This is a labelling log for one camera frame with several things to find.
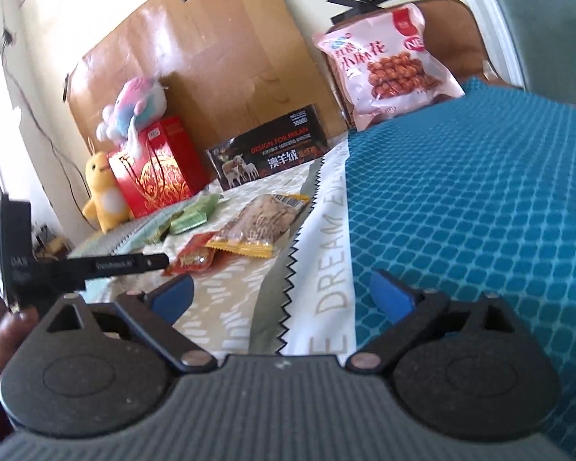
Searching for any red orange snack packet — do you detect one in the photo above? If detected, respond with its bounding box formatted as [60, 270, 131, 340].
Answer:
[163, 231, 216, 276]

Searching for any person's left hand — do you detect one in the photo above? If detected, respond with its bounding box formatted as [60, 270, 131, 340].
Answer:
[0, 306, 39, 376]

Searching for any yellow clear nut packet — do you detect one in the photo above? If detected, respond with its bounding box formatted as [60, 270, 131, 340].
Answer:
[206, 194, 310, 258]

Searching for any beige patterned bed sheet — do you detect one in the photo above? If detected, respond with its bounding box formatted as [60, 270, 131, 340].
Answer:
[73, 141, 356, 360]

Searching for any pastel unicorn plush toy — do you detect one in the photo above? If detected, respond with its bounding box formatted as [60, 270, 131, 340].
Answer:
[95, 76, 167, 158]

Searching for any green snack packet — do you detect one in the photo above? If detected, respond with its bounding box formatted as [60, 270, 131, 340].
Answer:
[169, 194, 222, 235]

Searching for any pink fried dough snack bag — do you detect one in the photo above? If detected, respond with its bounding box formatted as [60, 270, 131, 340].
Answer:
[314, 3, 464, 131]

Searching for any black open cardboard box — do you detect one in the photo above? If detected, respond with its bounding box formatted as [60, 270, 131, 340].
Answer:
[206, 104, 329, 191]

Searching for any small olive green packet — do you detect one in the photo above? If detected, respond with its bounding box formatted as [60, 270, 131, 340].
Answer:
[144, 222, 170, 245]

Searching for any red gift bag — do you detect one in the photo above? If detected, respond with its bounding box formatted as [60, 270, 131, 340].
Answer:
[108, 117, 210, 219]

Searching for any wooden board against wall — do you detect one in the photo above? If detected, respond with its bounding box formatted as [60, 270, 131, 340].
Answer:
[66, 0, 346, 151]

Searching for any teal patterned bed cover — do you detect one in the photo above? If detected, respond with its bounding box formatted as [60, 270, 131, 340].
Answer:
[345, 79, 576, 458]

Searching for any yellow duck plush toy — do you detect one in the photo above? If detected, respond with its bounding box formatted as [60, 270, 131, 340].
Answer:
[82, 152, 134, 234]

